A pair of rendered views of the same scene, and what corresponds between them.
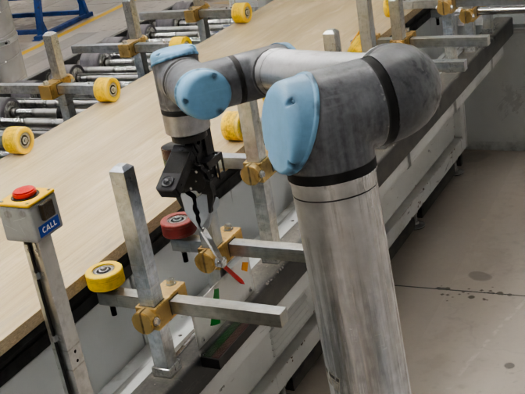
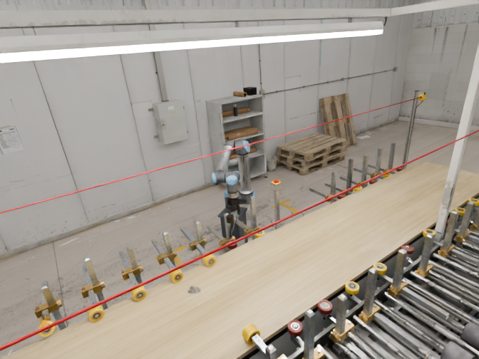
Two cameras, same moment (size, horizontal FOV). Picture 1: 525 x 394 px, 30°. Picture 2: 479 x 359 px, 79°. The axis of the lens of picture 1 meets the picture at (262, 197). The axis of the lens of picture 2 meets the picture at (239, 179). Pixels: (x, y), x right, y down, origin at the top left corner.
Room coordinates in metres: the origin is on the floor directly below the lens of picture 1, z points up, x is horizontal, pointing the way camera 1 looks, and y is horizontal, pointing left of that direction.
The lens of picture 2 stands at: (3.65, 1.17, 2.27)
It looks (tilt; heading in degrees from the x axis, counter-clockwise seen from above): 24 degrees down; 208
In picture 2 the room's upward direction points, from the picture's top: 5 degrees counter-clockwise
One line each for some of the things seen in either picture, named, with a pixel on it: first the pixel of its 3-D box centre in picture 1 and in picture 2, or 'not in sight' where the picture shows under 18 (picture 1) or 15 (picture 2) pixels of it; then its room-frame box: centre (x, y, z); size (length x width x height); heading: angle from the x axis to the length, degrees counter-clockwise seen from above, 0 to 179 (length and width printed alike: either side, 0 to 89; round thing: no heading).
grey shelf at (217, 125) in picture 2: not in sight; (238, 142); (-0.80, -1.16, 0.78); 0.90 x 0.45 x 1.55; 151
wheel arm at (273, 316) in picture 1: (188, 306); (246, 229); (1.75, 0.18, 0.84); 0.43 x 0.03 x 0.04; 59
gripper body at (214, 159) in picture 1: (195, 158); (233, 203); (1.83, 0.12, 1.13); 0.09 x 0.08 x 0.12; 149
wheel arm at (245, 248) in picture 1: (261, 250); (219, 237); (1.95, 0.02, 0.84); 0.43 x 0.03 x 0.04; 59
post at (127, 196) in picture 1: (145, 275); (253, 221); (1.75, 0.25, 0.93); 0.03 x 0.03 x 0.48; 59
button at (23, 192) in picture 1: (24, 194); not in sight; (1.53, 0.39, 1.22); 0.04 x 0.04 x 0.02
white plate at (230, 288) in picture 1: (224, 299); (232, 246); (1.93, 0.12, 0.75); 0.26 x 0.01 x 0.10; 149
